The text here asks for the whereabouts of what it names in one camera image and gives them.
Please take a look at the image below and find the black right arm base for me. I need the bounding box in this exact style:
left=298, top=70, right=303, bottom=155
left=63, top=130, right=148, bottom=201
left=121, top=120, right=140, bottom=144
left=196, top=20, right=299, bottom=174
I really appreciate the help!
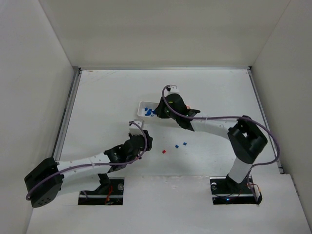
left=210, top=176, right=263, bottom=205

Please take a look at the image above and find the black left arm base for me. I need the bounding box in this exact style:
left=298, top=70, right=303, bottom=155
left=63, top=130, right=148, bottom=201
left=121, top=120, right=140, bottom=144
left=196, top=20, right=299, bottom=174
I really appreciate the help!
left=78, top=174, right=125, bottom=206

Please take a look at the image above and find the blue lego arch piece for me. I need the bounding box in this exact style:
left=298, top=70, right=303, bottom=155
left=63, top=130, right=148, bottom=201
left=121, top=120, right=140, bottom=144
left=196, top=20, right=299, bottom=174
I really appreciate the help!
left=144, top=107, right=155, bottom=117

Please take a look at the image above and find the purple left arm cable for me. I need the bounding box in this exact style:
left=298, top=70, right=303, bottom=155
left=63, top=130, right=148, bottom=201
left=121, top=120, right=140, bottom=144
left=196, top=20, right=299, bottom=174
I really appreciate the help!
left=25, top=120, right=149, bottom=201

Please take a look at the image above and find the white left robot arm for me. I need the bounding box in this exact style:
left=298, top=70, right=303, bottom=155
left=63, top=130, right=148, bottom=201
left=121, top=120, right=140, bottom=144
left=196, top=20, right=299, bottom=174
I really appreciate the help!
left=24, top=130, right=153, bottom=208

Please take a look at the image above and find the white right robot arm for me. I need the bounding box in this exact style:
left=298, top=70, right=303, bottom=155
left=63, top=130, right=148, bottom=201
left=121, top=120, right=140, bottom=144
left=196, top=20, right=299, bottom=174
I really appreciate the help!
left=155, top=94, right=268, bottom=184

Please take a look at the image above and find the white three-compartment sorting tray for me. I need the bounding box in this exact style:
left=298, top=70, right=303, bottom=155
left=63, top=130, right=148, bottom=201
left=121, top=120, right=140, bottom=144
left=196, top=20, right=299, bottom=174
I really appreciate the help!
left=137, top=101, right=160, bottom=122

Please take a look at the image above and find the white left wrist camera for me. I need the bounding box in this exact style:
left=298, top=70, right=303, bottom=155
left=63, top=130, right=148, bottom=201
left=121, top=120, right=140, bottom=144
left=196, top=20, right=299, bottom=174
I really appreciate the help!
left=129, top=119, right=144, bottom=135

